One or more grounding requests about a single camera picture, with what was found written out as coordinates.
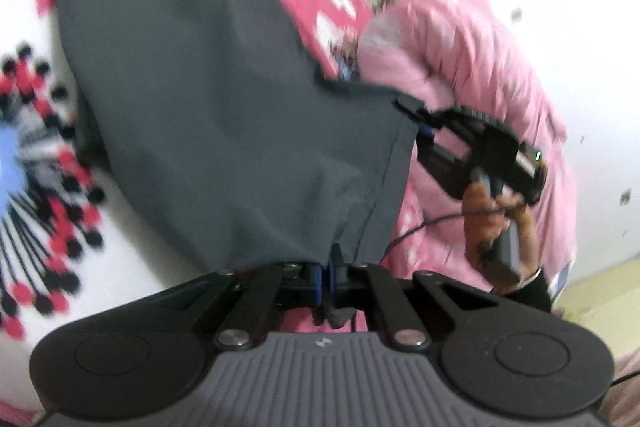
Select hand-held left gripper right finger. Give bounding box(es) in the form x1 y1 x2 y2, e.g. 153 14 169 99
329 244 501 352

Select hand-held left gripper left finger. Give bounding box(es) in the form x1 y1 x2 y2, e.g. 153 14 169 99
167 261 327 350

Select dark grey pants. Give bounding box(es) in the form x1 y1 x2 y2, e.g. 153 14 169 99
50 0 421 273

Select person's right forearm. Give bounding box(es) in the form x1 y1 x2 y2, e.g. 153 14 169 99
495 267 556 313

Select person's right hand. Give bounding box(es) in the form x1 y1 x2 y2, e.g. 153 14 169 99
462 182 541 288

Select pink quilt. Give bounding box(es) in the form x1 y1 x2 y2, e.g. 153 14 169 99
357 0 581 293

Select person's pinkish fleece clothing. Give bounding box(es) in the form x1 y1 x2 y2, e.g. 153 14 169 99
600 347 640 427

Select black cable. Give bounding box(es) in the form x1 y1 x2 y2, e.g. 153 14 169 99
380 207 506 265

